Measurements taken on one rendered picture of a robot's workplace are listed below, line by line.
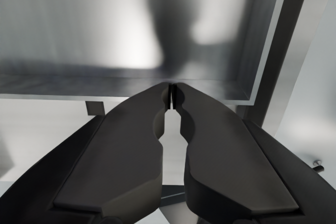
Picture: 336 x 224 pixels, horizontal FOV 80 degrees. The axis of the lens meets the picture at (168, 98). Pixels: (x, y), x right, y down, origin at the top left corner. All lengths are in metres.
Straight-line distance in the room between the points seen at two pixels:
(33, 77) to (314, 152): 1.74
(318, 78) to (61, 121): 1.34
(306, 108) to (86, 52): 1.41
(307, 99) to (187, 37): 1.33
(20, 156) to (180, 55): 0.21
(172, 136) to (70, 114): 0.10
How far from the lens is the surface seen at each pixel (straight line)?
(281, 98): 0.21
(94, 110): 0.20
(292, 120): 1.52
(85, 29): 0.17
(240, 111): 0.19
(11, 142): 0.27
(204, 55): 0.17
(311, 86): 1.42
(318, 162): 1.87
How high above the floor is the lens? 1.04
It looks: 60 degrees down
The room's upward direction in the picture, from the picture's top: 179 degrees counter-clockwise
